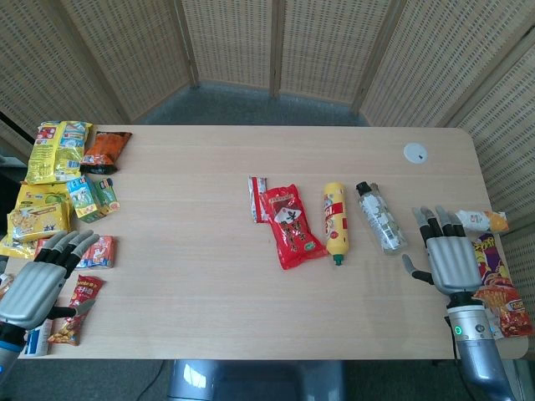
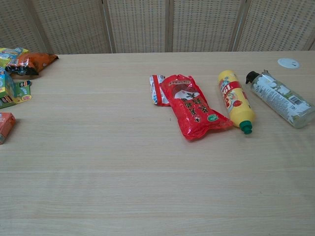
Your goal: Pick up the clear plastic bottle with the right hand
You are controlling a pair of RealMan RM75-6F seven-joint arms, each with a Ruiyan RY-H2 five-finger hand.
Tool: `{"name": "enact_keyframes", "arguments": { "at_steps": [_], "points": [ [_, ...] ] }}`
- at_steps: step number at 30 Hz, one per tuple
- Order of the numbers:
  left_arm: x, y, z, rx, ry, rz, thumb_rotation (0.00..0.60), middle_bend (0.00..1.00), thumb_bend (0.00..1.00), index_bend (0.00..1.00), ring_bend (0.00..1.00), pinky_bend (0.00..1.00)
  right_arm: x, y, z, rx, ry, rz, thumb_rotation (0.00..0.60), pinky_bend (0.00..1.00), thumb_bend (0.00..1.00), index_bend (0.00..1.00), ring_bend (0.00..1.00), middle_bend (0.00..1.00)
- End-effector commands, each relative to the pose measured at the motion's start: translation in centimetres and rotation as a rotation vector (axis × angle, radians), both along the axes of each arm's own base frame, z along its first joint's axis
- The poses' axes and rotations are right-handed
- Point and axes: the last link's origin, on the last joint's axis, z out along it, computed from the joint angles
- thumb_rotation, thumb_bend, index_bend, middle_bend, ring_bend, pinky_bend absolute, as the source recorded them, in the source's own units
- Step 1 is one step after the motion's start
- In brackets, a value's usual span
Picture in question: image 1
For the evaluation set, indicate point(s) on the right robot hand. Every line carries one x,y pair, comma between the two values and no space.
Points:
453,263

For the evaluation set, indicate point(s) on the white blue bottle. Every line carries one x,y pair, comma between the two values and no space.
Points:
37,340

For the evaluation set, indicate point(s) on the red peanut snack bag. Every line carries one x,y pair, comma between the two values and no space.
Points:
85,288

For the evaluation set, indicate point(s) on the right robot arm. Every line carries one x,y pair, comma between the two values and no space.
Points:
476,346

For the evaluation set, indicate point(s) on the orange white sausage pack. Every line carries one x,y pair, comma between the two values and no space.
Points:
102,250

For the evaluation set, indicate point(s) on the red sauce pouch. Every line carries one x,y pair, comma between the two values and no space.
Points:
290,227

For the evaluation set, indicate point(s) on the woven folding screen panel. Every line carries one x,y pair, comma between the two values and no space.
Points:
230,42
510,138
42,62
330,46
443,58
138,46

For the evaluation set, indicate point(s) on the yellow biscuit bag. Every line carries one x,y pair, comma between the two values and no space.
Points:
33,225

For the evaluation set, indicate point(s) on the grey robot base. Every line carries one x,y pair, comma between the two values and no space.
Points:
259,380

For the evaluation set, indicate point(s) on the blue green drink carton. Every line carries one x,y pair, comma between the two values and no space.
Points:
85,200

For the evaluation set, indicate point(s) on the large yellow snack bag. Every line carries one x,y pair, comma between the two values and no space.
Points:
56,152

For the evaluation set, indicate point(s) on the yellow squeeze bottle green cap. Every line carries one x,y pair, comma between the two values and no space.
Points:
335,221

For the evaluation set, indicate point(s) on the purple chips bag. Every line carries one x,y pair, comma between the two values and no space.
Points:
501,292

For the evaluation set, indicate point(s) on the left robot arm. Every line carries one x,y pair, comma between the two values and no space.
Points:
8,359

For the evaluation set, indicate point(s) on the white orange snack packet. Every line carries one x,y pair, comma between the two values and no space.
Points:
480,220

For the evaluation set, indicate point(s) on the small red white sachet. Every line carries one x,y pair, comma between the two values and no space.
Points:
255,200

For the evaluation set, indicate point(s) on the clear plastic bottle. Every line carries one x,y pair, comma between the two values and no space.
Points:
382,219

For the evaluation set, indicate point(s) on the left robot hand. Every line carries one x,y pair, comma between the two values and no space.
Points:
31,292

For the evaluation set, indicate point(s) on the yellow lemon print pack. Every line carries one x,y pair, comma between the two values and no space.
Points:
42,196

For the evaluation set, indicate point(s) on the orange black snack bag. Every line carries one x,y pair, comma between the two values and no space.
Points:
104,150

